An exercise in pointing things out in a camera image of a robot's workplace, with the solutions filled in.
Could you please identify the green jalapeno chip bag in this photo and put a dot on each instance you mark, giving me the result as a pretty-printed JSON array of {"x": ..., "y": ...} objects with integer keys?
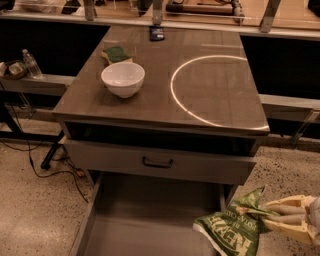
[{"x": 236, "y": 230}]

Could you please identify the open grey middle drawer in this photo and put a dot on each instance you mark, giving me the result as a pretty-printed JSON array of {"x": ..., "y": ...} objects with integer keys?
[{"x": 130, "y": 215}]

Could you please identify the green and yellow sponge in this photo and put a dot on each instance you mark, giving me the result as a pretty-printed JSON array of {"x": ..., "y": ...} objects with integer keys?
[{"x": 115, "y": 54}]

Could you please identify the white ceramic bowl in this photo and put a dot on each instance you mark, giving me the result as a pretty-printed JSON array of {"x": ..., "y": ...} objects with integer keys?
[{"x": 123, "y": 79}]

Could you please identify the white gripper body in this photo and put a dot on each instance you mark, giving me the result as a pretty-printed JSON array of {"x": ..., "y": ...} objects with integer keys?
[{"x": 315, "y": 211}]

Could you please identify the black drawer handle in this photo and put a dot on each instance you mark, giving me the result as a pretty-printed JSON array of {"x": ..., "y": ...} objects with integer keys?
[{"x": 154, "y": 164}]

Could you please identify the grey side shelf left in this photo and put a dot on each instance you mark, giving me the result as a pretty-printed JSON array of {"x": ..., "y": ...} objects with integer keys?
[{"x": 52, "y": 85}]

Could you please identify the grey side shelf right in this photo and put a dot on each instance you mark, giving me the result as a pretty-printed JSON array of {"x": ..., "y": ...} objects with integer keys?
[{"x": 291, "y": 116}]

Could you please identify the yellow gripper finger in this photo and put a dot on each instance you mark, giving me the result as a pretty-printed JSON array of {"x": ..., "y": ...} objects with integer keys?
[
  {"x": 295, "y": 228},
  {"x": 292, "y": 205}
]

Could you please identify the dark bowl with items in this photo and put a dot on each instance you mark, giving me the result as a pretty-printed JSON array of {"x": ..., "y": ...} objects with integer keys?
[{"x": 12, "y": 70}]

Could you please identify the grey side shelf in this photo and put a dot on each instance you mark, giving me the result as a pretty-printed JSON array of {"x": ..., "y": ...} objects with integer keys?
[
  {"x": 291, "y": 116},
  {"x": 52, "y": 85}
]

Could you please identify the grey cabinet counter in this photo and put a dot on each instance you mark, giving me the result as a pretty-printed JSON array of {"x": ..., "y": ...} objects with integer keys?
[{"x": 196, "y": 82}]

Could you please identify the clear plastic water bottle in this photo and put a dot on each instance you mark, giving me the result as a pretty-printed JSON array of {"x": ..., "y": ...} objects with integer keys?
[{"x": 31, "y": 64}]

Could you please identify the small dark blue packet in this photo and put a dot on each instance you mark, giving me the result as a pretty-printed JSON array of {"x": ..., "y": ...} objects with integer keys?
[{"x": 156, "y": 33}]

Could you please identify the grey upper drawer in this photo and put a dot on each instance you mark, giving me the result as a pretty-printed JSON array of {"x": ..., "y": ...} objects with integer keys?
[{"x": 191, "y": 166}]

